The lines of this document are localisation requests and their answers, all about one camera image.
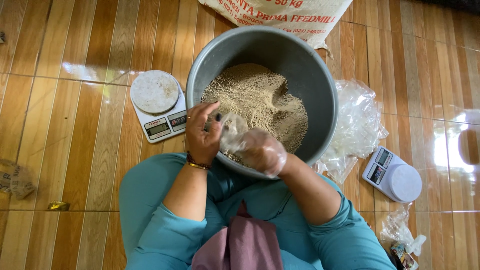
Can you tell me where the person's left hand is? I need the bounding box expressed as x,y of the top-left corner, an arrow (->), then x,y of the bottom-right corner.
185,100 -> 224,166

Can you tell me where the person's right hand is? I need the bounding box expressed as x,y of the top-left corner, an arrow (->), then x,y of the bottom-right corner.
240,127 -> 288,178

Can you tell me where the clear plastic bag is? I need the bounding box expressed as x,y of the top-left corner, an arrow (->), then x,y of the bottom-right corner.
219,112 -> 289,179

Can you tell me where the beige granular feed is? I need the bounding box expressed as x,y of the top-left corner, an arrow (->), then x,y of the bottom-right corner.
201,63 -> 309,166

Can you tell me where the large grey metal basin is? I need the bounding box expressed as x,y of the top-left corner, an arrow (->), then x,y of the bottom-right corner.
185,25 -> 340,181

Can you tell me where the mauve scarf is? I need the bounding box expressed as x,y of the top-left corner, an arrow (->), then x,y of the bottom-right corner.
191,200 -> 284,270

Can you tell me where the dusty white kitchen scale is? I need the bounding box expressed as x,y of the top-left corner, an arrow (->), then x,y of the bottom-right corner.
130,70 -> 188,144

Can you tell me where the pile of clear plastic bags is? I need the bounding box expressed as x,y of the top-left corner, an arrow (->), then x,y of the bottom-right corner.
314,78 -> 390,185

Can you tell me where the teal clothing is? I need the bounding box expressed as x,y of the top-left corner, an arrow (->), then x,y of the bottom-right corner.
118,152 -> 397,270

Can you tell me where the white woven feed sack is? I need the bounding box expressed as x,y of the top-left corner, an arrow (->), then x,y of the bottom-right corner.
197,0 -> 353,50

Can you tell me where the clean white kitchen scale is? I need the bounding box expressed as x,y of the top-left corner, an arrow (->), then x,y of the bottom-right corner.
361,145 -> 423,203

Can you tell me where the crumpled clear plastic wrapper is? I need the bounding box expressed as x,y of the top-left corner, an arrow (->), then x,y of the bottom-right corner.
379,204 -> 427,256

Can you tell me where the colourful snack packet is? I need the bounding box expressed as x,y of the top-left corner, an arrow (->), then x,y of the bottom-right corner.
389,241 -> 419,270

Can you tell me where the gold foil wrapper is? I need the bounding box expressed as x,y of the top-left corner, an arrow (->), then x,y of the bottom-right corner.
47,200 -> 71,212

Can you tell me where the crumpled brown paper bag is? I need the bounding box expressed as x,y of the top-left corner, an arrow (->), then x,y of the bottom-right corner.
0,159 -> 37,200

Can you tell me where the dark beaded bracelet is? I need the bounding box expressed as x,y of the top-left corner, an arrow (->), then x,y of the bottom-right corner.
186,151 -> 212,168

